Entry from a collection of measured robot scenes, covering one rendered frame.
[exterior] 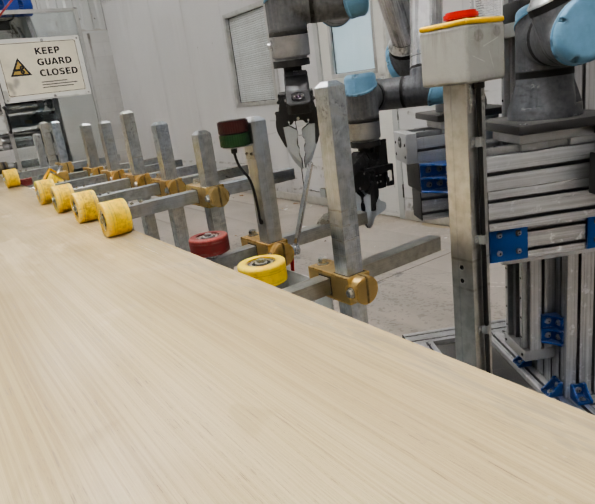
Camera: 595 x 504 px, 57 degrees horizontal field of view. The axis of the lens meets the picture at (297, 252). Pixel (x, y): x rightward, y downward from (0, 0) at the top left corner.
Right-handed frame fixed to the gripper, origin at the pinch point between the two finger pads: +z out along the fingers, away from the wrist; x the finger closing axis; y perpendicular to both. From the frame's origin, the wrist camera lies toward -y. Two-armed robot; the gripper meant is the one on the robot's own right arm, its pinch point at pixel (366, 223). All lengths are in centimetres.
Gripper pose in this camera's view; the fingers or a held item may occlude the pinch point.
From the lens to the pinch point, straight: 137.3
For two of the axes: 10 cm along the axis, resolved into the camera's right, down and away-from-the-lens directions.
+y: 8.1, -2.7, 5.2
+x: -5.7, -1.7, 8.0
